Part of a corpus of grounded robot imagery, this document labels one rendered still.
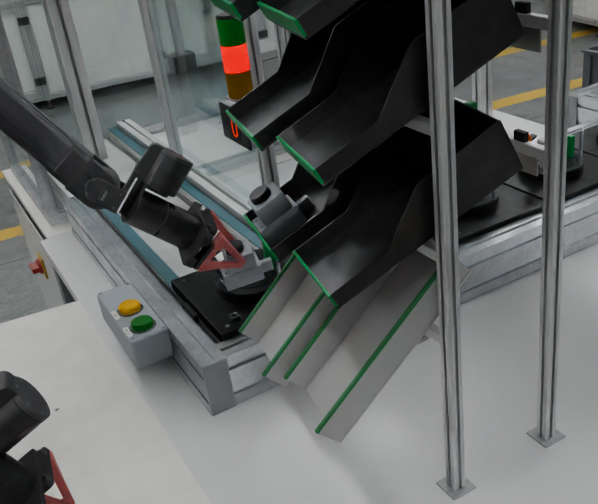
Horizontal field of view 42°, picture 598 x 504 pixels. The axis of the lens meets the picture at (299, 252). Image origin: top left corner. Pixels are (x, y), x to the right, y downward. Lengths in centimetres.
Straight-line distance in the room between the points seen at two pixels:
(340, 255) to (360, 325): 14
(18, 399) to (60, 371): 68
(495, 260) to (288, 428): 54
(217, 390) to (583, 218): 83
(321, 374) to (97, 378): 52
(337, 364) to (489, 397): 31
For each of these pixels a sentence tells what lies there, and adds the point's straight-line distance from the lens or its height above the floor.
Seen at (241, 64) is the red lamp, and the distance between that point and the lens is 150.
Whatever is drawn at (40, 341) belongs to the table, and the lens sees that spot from 166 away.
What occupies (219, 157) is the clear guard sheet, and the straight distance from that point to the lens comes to 184.
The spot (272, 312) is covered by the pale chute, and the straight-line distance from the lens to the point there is 123.
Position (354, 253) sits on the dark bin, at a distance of 99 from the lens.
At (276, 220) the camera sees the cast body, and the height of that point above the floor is 123.
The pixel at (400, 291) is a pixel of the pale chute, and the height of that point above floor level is 113.
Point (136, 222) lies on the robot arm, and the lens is 117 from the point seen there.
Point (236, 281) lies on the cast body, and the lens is 126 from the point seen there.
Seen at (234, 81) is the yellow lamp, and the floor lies 130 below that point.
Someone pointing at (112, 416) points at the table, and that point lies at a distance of 140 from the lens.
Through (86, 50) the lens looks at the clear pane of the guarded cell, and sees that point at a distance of 262.
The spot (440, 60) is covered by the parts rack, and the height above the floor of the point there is 147.
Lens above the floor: 169
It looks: 28 degrees down
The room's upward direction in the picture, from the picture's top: 8 degrees counter-clockwise
